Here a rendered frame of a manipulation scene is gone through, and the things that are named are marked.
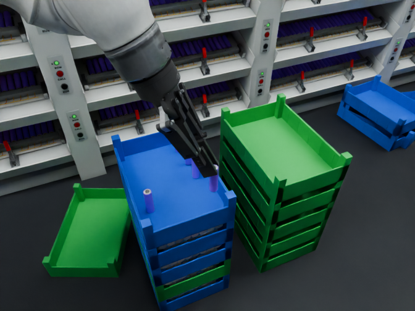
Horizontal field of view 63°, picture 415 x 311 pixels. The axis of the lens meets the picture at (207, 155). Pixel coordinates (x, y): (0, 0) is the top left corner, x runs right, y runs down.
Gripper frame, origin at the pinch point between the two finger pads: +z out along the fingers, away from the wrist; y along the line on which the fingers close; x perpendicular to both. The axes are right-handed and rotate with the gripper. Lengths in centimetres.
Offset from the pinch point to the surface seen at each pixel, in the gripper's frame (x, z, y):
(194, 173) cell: 9.3, 11.4, 9.7
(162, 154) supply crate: 19.2, 9.2, 17.7
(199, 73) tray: 15, 10, 61
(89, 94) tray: 46, -4, 42
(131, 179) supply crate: 24.3, 6.9, 7.7
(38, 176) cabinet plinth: 78, 13, 30
